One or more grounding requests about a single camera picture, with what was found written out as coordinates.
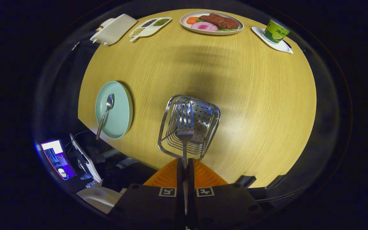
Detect silver metal spoon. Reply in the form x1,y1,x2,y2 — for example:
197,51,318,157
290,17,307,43
96,94,114,141

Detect brown steak pieces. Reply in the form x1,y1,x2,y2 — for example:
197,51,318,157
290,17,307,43
199,13,239,30

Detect pink radish slice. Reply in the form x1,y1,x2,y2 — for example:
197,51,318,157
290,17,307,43
191,21,218,32

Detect silver metal fork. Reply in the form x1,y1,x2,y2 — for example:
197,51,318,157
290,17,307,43
175,102,195,216

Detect mint green plate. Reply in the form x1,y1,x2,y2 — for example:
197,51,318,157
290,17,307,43
95,81,133,140

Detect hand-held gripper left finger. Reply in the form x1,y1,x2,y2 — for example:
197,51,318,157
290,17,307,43
108,158,185,229

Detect green label drink bottle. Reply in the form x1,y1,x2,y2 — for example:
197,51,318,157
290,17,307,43
263,19,290,44

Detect perforated steel cutlery basket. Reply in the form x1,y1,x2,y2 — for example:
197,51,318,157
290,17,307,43
157,95,221,160

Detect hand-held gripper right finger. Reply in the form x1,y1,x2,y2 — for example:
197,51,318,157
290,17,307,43
188,158,263,229

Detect white divided condiment dish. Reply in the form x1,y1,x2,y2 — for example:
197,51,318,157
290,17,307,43
129,17,172,42

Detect black table bracket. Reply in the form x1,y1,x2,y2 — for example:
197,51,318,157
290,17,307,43
265,175,286,189
234,175,257,188

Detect thin dark cable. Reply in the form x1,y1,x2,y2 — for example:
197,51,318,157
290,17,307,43
64,130,90,154

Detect white round food plate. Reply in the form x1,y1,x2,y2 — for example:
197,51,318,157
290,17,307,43
180,11,244,35

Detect white edged monitor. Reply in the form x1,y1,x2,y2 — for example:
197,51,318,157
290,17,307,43
70,134,102,183

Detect cream white toaster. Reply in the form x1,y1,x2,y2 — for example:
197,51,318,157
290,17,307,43
90,13,138,46

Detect white square coaster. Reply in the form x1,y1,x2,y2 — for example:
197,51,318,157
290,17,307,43
251,26,294,54

